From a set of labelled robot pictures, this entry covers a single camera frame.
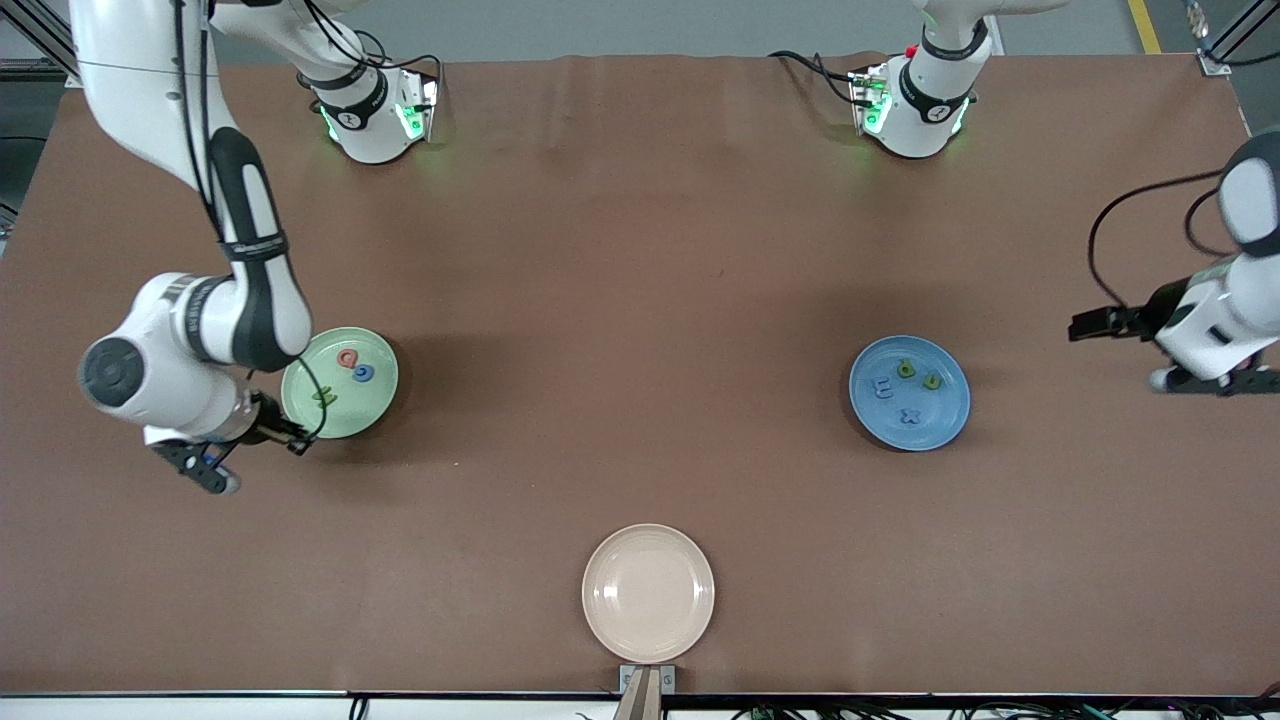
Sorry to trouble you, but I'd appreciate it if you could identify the black base cable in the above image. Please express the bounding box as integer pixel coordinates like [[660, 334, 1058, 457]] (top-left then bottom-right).
[[350, 30, 444, 101], [768, 50, 863, 106]]

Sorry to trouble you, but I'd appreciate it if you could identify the aluminium frame profile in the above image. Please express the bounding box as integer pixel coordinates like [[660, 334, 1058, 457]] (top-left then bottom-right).
[[0, 0, 101, 89], [1185, 0, 1280, 77]]

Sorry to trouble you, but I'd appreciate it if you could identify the brown table mat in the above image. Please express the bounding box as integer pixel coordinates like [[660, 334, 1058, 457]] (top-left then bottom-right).
[[0, 52, 1280, 698]]

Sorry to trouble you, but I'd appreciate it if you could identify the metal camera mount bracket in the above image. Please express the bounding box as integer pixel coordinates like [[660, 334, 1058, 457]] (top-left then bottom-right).
[[612, 665, 677, 720]]

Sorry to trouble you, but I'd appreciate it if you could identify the green plate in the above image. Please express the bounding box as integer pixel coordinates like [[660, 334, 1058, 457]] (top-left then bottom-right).
[[282, 327, 400, 440]]

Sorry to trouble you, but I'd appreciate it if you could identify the blue plate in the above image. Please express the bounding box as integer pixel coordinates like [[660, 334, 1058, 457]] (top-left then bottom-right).
[[848, 335, 972, 453]]

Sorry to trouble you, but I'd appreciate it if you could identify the beige plate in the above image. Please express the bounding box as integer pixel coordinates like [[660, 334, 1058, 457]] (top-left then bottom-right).
[[581, 523, 717, 665]]

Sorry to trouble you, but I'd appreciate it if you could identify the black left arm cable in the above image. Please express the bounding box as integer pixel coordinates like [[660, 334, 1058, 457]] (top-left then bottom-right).
[[1087, 165, 1241, 313]]

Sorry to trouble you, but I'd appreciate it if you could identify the silver base connector block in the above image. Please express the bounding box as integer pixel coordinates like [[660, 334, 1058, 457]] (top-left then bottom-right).
[[396, 70, 441, 143], [848, 65, 893, 138]]

